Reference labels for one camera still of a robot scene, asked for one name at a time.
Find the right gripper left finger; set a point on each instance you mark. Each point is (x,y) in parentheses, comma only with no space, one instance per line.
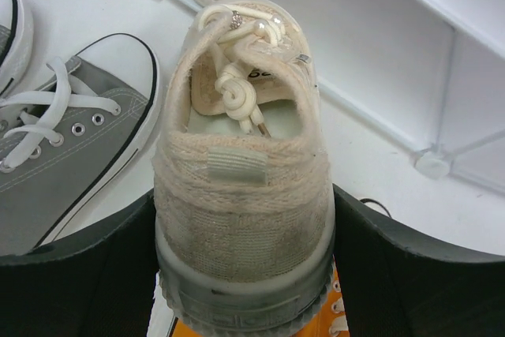
(99,281)

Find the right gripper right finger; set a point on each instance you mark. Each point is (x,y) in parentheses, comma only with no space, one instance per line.
(397,281)

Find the orange canvas sneaker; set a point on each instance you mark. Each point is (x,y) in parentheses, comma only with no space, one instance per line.
(331,319)
(162,321)

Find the white plastic shoe cabinet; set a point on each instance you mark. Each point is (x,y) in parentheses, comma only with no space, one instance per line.
(431,81)

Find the right grey canvas sneaker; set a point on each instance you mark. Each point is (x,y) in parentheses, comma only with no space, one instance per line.
(64,142)

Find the grey canvas sneaker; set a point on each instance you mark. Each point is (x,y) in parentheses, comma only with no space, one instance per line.
(64,142)
(17,32)

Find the left grey canvas sneaker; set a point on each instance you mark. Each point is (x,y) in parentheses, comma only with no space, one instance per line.
(17,32)

